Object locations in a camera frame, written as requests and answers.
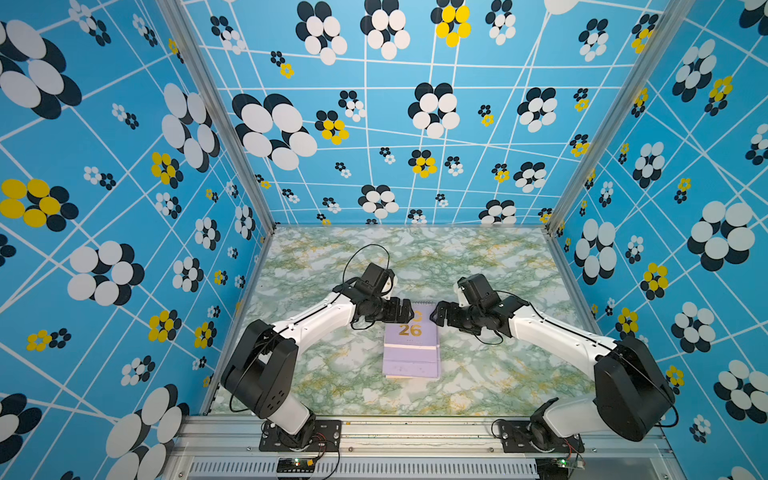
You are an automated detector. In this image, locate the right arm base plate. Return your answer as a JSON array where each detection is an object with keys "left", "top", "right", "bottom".
[{"left": 491, "top": 419, "right": 585, "bottom": 455}]

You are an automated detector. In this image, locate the right circuit board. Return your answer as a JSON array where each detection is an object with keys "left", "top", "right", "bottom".
[{"left": 536, "top": 458, "right": 585, "bottom": 480}]

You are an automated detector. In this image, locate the left aluminium corner post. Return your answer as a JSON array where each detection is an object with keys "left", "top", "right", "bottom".
[{"left": 157, "top": 0, "right": 276, "bottom": 238}]

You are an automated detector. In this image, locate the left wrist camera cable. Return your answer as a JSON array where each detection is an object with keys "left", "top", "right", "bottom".
[{"left": 341, "top": 242, "right": 391, "bottom": 286}]

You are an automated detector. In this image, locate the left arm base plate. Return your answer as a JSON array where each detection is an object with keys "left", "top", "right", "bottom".
[{"left": 259, "top": 417, "right": 342, "bottom": 453}]

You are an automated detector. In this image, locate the right aluminium corner post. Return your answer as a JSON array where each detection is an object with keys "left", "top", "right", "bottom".
[{"left": 546, "top": 0, "right": 695, "bottom": 238}]

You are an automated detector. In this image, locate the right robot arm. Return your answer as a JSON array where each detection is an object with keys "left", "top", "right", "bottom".
[{"left": 430, "top": 274, "right": 675, "bottom": 452}]

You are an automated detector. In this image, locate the aluminium front rail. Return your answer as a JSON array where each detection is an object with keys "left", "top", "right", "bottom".
[{"left": 162, "top": 415, "right": 685, "bottom": 479}]

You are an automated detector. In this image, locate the circuit board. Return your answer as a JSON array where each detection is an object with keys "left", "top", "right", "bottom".
[
  {"left": 536, "top": 458, "right": 585, "bottom": 480},
  {"left": 276, "top": 457, "right": 317, "bottom": 476}
]

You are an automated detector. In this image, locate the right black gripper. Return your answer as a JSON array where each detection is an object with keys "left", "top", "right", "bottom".
[{"left": 428, "top": 301, "right": 483, "bottom": 333}]

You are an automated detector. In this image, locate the left circuit board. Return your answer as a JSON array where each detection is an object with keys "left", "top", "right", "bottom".
[{"left": 276, "top": 457, "right": 317, "bottom": 476}]

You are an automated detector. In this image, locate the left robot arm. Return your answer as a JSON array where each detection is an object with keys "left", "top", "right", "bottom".
[{"left": 220, "top": 263, "right": 414, "bottom": 450}]

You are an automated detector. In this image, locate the purple calendar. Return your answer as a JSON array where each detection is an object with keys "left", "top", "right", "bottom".
[{"left": 382, "top": 303, "right": 441, "bottom": 380}]

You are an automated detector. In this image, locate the aluminium corner post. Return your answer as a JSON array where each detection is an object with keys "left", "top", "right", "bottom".
[
  {"left": 546, "top": 0, "right": 695, "bottom": 238},
  {"left": 157, "top": 0, "right": 276, "bottom": 238}
]

